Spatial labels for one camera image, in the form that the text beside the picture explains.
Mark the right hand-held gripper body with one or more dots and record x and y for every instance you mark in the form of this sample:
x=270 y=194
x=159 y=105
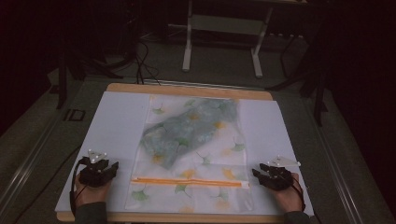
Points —
x=278 y=180

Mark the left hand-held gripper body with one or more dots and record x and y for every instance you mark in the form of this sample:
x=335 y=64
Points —
x=93 y=175

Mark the leaf print zipper bag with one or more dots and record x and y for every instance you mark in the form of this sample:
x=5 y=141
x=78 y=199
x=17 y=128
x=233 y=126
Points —
x=190 y=189

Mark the person's left hand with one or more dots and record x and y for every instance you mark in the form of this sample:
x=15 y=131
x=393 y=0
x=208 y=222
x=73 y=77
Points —
x=90 y=194

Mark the white board with wooden edge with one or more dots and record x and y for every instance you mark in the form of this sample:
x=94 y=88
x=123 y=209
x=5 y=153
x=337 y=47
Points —
x=118 y=124

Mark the black floor plate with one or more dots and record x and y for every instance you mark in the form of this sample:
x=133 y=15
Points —
x=74 y=114

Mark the green blue cloth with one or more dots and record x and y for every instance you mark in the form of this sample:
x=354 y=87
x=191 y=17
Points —
x=186 y=130

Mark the black metal stand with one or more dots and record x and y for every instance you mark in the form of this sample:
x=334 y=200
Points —
x=62 y=81
x=317 y=90

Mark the white metal stand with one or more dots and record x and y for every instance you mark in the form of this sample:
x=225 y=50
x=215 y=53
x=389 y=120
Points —
x=224 y=25

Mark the metal floor rail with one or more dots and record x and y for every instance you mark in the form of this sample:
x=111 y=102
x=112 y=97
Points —
x=28 y=168
x=336 y=168

